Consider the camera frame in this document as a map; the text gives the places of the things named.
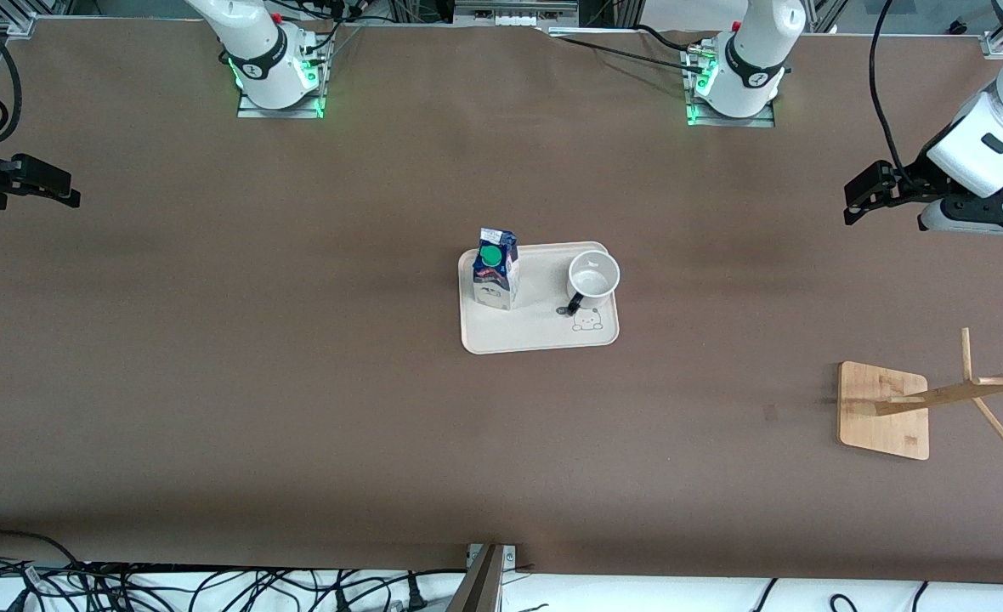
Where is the blue milk carton green cap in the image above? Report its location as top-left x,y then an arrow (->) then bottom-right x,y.
473,227 -> 521,312

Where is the small metal post bracket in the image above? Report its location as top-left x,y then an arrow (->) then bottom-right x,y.
466,544 -> 519,569

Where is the white power strip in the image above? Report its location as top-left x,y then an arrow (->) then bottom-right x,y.
453,0 -> 581,28

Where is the short black curved cable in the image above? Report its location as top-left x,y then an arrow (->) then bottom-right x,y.
633,24 -> 700,54

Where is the aluminium camera post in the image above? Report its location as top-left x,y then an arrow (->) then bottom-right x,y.
446,544 -> 507,612

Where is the wooden cup rack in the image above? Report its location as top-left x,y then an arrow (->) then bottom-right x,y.
837,327 -> 1003,462

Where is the black cable with plug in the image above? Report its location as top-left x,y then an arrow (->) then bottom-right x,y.
401,569 -> 431,612

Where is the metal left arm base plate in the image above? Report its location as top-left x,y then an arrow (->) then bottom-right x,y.
685,100 -> 777,129

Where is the long black table cable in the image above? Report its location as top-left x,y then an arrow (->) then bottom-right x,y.
551,36 -> 715,76

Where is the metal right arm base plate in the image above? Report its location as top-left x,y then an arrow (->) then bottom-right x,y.
236,81 -> 326,119

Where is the white cup black handle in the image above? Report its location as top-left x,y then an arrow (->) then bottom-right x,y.
565,250 -> 621,316

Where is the cream tray with rabbit print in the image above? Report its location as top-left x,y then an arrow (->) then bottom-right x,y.
457,241 -> 621,355

